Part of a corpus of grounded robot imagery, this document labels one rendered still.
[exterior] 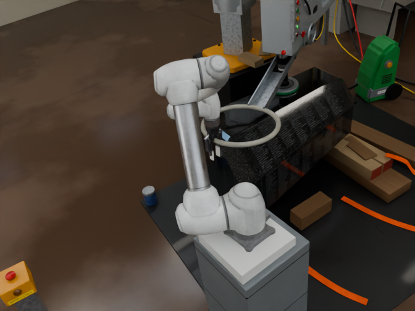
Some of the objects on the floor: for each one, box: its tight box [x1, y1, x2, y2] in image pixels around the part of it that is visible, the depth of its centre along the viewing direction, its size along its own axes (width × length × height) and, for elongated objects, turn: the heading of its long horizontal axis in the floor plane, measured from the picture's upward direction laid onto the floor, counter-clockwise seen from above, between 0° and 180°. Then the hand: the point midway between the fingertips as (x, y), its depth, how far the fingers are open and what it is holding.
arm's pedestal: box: [193, 208, 311, 311], centre depth 228 cm, size 50×50×80 cm
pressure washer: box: [354, 2, 411, 102], centre depth 402 cm, size 35×35×87 cm
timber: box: [290, 191, 332, 231], centre depth 309 cm, size 30×12×12 cm, turn 133°
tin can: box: [142, 186, 157, 205], centre depth 342 cm, size 10×10×13 cm
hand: (214, 153), depth 254 cm, fingers closed on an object, 4 cm apart
